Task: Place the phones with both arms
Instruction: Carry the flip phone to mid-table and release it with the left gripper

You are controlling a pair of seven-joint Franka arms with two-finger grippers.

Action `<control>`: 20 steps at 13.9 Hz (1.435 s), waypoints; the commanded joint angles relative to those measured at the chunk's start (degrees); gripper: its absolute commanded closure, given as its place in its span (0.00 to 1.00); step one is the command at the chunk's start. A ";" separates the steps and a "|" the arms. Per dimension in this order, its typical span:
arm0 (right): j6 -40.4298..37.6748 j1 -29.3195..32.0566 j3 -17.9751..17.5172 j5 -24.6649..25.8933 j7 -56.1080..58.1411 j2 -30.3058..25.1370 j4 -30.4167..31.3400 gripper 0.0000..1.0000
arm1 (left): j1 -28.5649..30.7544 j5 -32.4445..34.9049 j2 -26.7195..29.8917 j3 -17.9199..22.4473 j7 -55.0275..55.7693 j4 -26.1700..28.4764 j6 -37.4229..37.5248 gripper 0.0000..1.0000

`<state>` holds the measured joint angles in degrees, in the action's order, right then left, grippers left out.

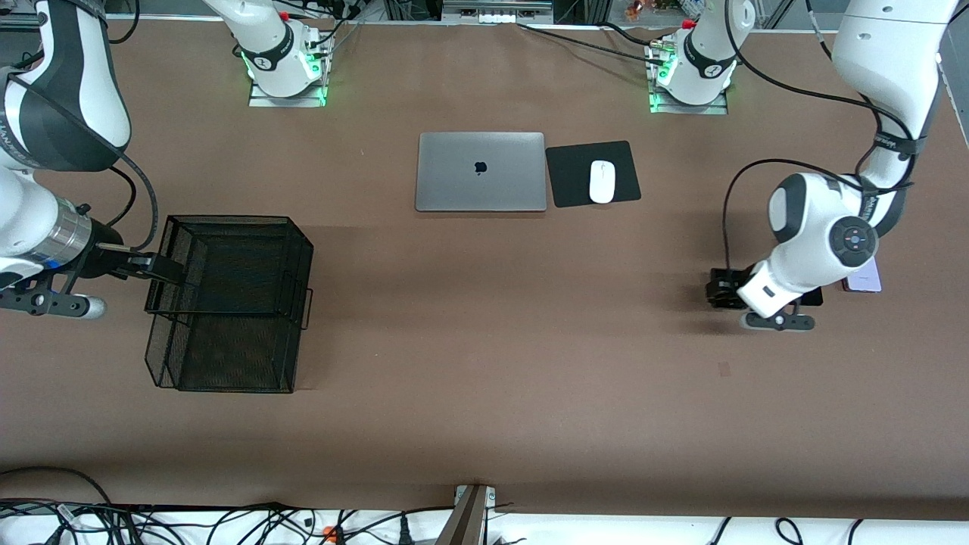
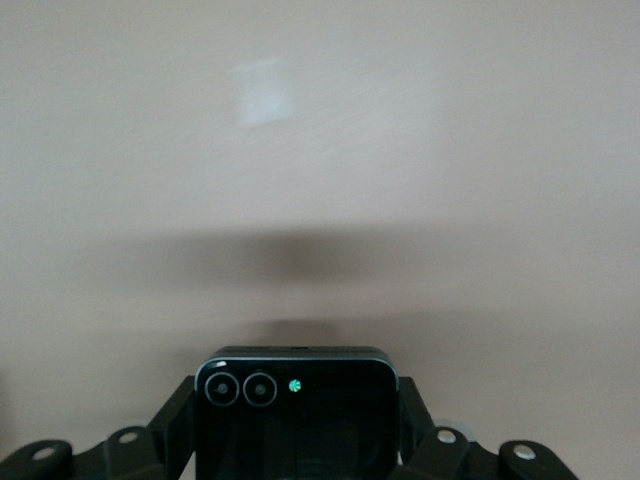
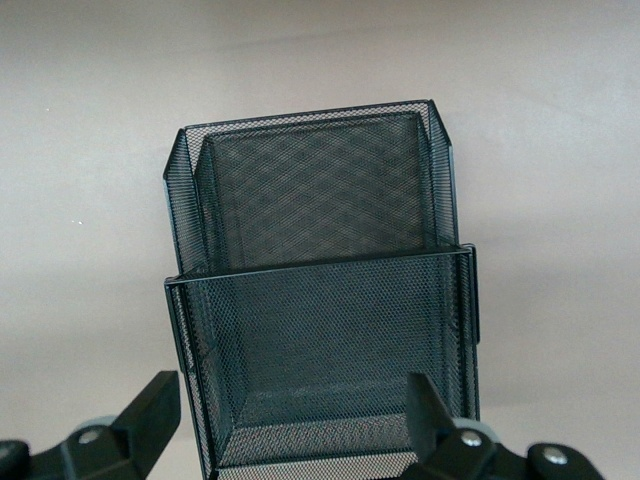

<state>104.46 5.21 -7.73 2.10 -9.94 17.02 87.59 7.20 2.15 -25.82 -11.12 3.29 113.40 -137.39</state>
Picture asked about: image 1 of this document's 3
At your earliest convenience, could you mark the lavender flip phone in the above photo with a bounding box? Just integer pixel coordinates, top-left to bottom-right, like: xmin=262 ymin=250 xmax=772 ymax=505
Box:
xmin=843 ymin=257 xmax=883 ymax=294

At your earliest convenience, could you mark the white computer mouse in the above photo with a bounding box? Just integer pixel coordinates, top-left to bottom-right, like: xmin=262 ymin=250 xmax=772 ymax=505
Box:
xmin=589 ymin=160 xmax=617 ymax=204

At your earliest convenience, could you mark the black mouse pad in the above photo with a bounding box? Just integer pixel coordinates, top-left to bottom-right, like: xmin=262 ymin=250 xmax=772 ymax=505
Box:
xmin=545 ymin=140 xmax=643 ymax=209

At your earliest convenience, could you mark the silver closed laptop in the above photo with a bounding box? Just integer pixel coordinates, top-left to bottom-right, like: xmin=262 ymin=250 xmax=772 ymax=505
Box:
xmin=415 ymin=132 xmax=547 ymax=213

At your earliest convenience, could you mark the grey power strip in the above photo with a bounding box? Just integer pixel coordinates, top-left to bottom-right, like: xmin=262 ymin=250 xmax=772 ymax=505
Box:
xmin=441 ymin=0 xmax=555 ymax=25

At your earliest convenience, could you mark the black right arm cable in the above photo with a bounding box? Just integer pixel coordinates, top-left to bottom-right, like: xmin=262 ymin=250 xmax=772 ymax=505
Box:
xmin=0 ymin=64 xmax=161 ymax=254

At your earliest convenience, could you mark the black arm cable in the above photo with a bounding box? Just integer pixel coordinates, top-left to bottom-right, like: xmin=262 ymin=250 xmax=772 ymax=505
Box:
xmin=0 ymin=64 xmax=161 ymax=254
xmin=723 ymin=0 xmax=921 ymax=277

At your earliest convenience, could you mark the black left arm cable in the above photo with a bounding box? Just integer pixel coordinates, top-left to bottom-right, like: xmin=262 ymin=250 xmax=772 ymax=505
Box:
xmin=723 ymin=0 xmax=921 ymax=277

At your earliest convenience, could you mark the black wire mesh tray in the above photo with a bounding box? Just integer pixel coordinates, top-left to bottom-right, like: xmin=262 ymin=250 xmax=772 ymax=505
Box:
xmin=144 ymin=215 xmax=315 ymax=394

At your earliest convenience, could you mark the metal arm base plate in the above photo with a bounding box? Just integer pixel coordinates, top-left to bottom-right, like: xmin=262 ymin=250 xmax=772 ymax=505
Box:
xmin=248 ymin=74 xmax=329 ymax=109
xmin=649 ymin=83 xmax=730 ymax=116

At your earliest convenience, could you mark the thick black cable loop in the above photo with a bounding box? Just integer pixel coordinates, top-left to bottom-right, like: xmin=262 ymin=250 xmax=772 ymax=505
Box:
xmin=0 ymin=466 xmax=114 ymax=506

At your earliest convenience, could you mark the thin black cable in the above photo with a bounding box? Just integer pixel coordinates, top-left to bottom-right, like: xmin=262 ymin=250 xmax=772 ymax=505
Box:
xmin=517 ymin=21 xmax=667 ymax=63

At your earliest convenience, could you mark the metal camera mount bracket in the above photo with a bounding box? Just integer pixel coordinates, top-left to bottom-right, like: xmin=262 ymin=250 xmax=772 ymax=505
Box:
xmin=435 ymin=484 xmax=497 ymax=545

